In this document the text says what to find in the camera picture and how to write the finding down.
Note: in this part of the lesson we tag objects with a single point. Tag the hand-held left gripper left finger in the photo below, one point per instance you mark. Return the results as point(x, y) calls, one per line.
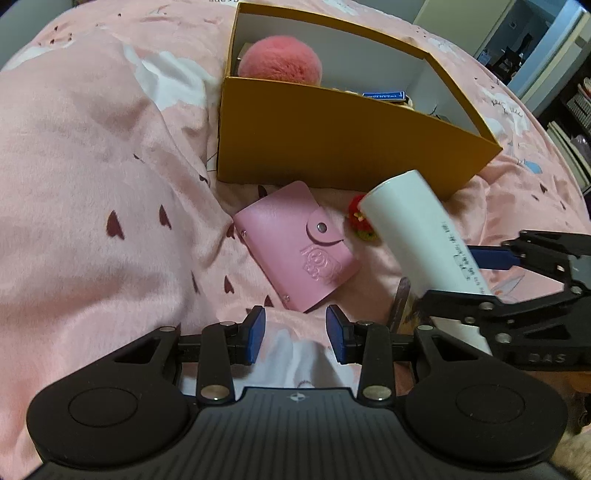
point(255, 333)

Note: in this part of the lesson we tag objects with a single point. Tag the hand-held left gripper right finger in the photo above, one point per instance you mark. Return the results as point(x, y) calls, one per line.
point(336, 333)

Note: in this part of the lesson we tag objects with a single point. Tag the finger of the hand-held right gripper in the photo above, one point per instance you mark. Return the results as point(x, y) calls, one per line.
point(491, 259)
point(461, 307)

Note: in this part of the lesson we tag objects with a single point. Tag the white cylindrical bottle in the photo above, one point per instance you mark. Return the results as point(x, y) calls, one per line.
point(415, 230)

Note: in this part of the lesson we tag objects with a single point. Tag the pink leather card holder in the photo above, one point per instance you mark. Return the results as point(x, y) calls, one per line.
point(286, 240)

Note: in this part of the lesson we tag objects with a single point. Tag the crochet orange with red flower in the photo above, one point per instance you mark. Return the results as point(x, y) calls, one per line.
point(360, 217)

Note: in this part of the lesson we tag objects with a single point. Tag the orange cardboard box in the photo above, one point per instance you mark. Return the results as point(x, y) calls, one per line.
point(323, 134)

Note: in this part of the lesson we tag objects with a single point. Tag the pink fluffy pompom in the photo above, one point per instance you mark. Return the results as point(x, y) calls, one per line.
point(281, 60)

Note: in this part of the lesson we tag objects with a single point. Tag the dark storage shelf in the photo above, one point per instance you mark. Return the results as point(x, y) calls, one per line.
point(577, 138)

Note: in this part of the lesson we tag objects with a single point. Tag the blue flat packet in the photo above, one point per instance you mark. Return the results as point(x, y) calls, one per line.
point(383, 95)

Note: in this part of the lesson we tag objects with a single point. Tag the dark wooden chair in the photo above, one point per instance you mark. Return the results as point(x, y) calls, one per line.
point(508, 60)

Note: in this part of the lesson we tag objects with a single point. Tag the pink printed blanket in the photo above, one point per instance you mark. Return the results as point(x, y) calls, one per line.
point(92, 184)

